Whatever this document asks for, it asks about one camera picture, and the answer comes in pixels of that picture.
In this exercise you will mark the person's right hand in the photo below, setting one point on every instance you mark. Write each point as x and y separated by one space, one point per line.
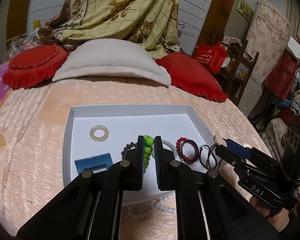
272 217

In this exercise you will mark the blue plastic box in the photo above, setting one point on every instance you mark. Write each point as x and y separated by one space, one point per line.
95 161

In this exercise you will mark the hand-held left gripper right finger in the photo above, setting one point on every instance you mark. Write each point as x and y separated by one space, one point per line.
157 165

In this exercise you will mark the red shopping bag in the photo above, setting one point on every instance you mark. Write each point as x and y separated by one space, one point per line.
210 57

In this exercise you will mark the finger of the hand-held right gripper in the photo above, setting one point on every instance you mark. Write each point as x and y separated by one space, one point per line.
238 150
227 155

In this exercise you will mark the clear plastic bag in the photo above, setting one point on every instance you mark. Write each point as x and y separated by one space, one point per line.
20 46

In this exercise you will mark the white cardboard box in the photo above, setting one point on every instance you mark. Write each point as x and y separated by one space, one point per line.
140 122

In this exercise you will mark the square red frilled cushion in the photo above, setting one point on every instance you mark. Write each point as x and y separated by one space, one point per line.
190 75

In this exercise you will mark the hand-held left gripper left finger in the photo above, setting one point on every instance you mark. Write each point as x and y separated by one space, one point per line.
141 160

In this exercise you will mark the wooden shelf rack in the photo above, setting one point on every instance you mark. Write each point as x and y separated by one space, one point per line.
252 67

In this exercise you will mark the pink floral mattress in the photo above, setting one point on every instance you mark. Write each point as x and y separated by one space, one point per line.
267 35

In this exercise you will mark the small white box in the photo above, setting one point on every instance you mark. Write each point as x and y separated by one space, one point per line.
296 47

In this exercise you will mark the peach textured blanket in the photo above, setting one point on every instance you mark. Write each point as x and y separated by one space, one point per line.
27 155

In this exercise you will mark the red hanging cloth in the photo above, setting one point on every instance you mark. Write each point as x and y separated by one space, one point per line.
282 75

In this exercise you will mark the yellow floral quilt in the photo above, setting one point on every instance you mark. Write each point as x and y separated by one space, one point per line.
115 10

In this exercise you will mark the framed wall picture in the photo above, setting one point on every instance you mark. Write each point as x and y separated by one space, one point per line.
245 8

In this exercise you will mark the beige pillow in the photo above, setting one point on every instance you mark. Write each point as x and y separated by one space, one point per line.
110 60

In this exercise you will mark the round red frilled cushion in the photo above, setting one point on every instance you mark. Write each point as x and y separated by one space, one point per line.
32 65

